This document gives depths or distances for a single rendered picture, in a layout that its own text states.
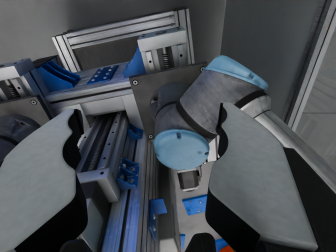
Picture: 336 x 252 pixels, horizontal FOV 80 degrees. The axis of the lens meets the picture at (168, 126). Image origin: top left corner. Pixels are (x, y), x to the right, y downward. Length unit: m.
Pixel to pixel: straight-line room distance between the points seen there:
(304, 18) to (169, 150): 0.60
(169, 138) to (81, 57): 1.18
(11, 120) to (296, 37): 0.92
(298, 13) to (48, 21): 1.48
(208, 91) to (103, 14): 1.32
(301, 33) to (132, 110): 0.60
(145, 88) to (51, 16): 1.25
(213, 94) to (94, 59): 1.18
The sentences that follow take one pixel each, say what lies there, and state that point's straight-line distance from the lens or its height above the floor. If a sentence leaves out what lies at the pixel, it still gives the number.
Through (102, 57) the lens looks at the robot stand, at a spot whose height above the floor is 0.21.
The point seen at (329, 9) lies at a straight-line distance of 0.74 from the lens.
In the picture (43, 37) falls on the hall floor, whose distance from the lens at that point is 1.80.
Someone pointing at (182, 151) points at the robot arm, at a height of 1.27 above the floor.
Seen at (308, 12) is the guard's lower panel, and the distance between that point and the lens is 0.81.
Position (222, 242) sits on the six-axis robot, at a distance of 3.56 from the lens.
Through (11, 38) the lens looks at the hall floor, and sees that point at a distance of 1.91.
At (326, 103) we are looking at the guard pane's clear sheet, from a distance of 0.72.
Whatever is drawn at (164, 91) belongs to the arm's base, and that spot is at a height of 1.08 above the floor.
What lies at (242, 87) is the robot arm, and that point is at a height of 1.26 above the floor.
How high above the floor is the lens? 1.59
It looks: 57 degrees down
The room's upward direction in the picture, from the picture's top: 175 degrees clockwise
